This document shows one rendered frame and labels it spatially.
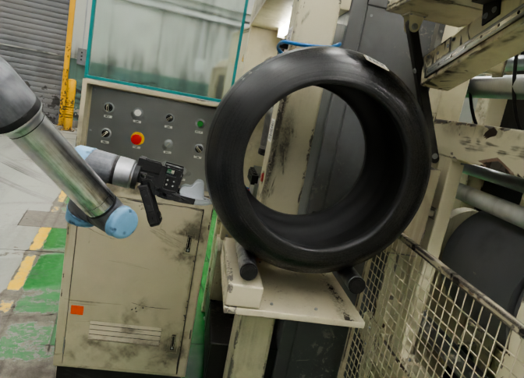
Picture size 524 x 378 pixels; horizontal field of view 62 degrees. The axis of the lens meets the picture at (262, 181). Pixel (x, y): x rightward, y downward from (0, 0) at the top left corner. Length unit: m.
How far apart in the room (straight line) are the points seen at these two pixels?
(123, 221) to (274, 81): 0.46
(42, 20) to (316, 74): 9.29
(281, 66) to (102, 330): 1.38
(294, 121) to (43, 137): 0.76
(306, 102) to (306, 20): 0.24
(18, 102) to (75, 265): 1.12
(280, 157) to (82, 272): 0.95
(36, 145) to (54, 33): 9.19
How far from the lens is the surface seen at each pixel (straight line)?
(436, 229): 1.56
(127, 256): 1.85
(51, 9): 10.12
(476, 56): 1.24
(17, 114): 0.88
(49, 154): 0.93
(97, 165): 1.13
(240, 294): 1.11
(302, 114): 1.39
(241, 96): 1.02
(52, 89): 10.11
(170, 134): 1.76
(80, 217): 1.15
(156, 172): 1.13
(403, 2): 1.35
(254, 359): 1.65
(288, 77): 1.01
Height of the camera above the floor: 1.32
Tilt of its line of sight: 11 degrees down
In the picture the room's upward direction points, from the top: 11 degrees clockwise
